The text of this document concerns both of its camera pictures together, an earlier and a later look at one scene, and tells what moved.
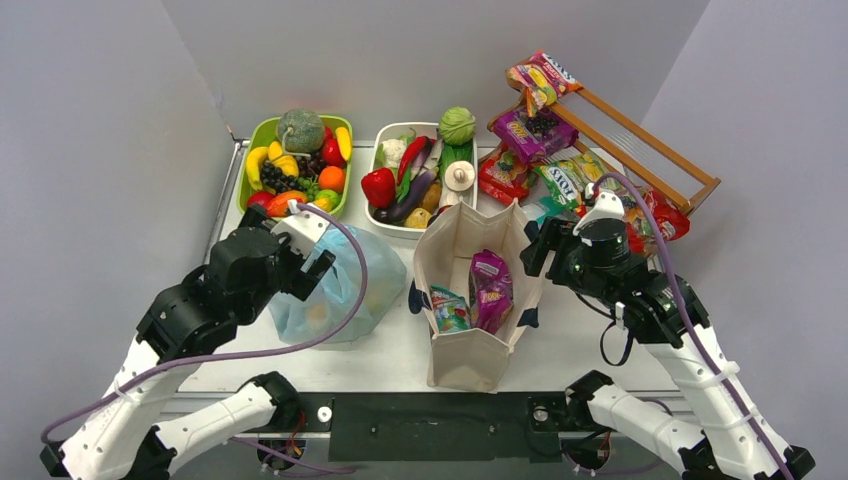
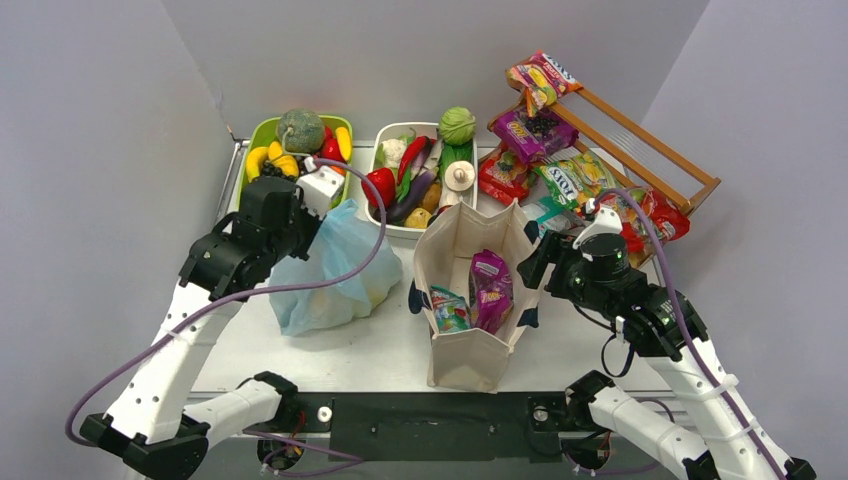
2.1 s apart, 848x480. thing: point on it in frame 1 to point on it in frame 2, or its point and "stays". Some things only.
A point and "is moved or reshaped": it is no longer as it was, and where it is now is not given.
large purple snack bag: (490, 291) stays
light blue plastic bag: (333, 297) is moved or reshaped
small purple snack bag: (536, 135) stays
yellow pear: (417, 218) stays
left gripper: (299, 282) to (312, 220)
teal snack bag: (451, 310) stays
